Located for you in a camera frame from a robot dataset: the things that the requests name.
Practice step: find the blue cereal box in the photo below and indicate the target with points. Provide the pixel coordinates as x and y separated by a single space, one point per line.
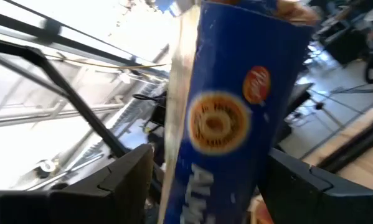
229 62

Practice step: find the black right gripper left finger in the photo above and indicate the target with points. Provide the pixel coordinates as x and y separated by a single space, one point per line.
111 193

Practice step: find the black table frame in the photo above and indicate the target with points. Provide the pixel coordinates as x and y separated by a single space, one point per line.
354 146

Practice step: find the black overhead frame beam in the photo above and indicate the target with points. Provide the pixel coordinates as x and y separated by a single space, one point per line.
80 105

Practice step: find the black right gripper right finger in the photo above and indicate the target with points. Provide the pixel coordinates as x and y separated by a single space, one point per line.
304 199

